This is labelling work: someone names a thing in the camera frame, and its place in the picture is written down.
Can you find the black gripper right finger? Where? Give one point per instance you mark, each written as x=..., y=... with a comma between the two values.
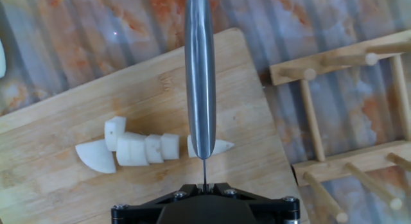
x=279, y=212

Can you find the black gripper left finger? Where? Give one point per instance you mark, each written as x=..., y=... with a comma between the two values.
x=128, y=214

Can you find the steel cleaver knife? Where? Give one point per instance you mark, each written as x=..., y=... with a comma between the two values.
x=199, y=73

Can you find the small white radish slice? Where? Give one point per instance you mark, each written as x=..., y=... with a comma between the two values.
x=96, y=156

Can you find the rounded white radish piece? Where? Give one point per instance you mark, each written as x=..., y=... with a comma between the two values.
x=2, y=58

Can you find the wooden peg rack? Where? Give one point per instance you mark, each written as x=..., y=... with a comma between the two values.
x=353, y=160

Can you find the wooden cutting board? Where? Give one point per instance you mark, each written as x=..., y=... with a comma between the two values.
x=241, y=121

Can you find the marble pattern plastic sheet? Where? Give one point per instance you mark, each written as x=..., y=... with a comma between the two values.
x=80, y=41

